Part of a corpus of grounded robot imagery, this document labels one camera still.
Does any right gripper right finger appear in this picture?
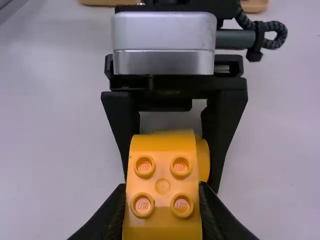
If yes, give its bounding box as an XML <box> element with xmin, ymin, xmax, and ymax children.
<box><xmin>198</xmin><ymin>181</ymin><xmax>253</xmax><ymax>240</ymax></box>

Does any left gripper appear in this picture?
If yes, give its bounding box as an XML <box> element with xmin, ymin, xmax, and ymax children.
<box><xmin>100</xmin><ymin>0</ymin><xmax>249</xmax><ymax>195</ymax></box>

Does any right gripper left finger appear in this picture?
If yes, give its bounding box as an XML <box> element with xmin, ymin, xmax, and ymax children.
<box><xmin>67</xmin><ymin>183</ymin><xmax>127</xmax><ymax>240</ymax></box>

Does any yellow toy car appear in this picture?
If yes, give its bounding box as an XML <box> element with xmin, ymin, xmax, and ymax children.
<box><xmin>121</xmin><ymin>128</ymin><xmax>211</xmax><ymax>240</ymax></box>

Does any tan tray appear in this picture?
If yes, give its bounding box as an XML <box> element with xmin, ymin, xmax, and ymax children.
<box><xmin>78</xmin><ymin>0</ymin><xmax>270</xmax><ymax>15</ymax></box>

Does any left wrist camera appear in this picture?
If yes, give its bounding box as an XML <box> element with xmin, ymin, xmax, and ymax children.
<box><xmin>110</xmin><ymin>10</ymin><xmax>216</xmax><ymax>76</ymax></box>

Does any black cable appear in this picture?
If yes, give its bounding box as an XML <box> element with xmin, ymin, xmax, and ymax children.
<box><xmin>215</xmin><ymin>4</ymin><xmax>289</xmax><ymax>62</ymax></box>

